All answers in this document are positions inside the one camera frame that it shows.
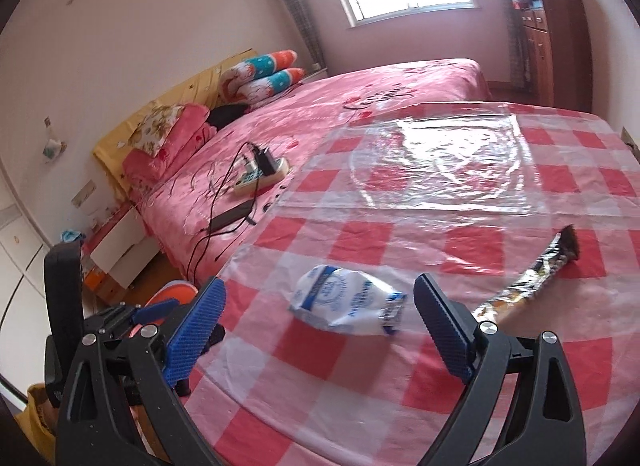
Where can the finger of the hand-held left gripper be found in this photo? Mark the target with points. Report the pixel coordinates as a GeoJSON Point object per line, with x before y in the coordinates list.
{"type": "Point", "coordinates": [155, 310]}

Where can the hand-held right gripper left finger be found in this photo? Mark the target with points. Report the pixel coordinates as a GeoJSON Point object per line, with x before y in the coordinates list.
{"type": "Point", "coordinates": [195, 326]}

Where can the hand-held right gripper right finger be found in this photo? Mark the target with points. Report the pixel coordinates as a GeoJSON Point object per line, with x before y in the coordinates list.
{"type": "Point", "coordinates": [445, 326]}

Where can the orange plastic basin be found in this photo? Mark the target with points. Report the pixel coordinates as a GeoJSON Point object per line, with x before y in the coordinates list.
{"type": "Point", "coordinates": [175, 291]}

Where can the white blue plastic bag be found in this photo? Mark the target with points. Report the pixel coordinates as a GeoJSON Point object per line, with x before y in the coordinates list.
{"type": "Point", "coordinates": [340, 301]}

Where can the orange cardboard box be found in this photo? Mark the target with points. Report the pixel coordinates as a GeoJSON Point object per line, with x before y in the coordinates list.
{"type": "Point", "coordinates": [100, 281]}

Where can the small blue cloth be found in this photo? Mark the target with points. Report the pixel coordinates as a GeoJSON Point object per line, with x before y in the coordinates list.
{"type": "Point", "coordinates": [73, 236]}

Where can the white wardrobe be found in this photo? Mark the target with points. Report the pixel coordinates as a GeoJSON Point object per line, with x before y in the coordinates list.
{"type": "Point", "coordinates": [20, 246]}

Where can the white red bedside cabinet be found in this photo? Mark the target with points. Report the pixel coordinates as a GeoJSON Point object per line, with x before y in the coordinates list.
{"type": "Point", "coordinates": [125, 251]}

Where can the red white checked tablecloth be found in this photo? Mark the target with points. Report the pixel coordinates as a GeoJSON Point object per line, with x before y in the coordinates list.
{"type": "Point", "coordinates": [475, 241]}

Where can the black power bank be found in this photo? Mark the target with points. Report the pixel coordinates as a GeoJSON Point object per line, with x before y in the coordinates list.
{"type": "Point", "coordinates": [230, 216]}

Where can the foil snack bar wrapper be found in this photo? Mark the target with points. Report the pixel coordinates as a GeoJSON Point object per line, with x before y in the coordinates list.
{"type": "Point", "coordinates": [545, 266]}

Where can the beige power strip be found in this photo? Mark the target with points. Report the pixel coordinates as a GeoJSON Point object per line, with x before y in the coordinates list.
{"type": "Point", "coordinates": [250, 185]}

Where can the clear plastic table sheet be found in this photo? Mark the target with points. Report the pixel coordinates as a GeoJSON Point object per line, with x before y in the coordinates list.
{"type": "Point", "coordinates": [440, 160]}

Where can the black charger plug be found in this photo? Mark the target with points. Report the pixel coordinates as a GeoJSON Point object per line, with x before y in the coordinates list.
{"type": "Point", "coordinates": [267, 163]}

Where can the pink plush pillow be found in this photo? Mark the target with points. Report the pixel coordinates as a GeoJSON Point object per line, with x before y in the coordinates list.
{"type": "Point", "coordinates": [192, 133]}

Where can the floral pillow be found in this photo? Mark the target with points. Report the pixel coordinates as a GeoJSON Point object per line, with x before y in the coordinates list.
{"type": "Point", "coordinates": [157, 128]}

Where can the black cloth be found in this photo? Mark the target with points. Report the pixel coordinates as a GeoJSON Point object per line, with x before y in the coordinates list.
{"type": "Point", "coordinates": [227, 115]}

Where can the yellow headboard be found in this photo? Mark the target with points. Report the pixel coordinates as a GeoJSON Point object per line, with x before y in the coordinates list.
{"type": "Point", "coordinates": [190, 85]}

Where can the pink bed blanket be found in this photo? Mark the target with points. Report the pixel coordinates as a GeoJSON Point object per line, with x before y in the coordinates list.
{"type": "Point", "coordinates": [350, 90]}

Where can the cartoon print pillow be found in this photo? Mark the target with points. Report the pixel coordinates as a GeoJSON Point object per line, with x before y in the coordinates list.
{"type": "Point", "coordinates": [272, 83]}
{"type": "Point", "coordinates": [270, 63]}

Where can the brown wooden cabinet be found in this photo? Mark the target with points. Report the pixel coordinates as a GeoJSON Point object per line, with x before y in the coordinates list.
{"type": "Point", "coordinates": [565, 55]}

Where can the wall socket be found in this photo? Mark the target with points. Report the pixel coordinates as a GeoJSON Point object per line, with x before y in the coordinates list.
{"type": "Point", "coordinates": [83, 194]}

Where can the torn wall sticker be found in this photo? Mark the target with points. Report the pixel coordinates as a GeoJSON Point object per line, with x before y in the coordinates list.
{"type": "Point", "coordinates": [54, 150]}

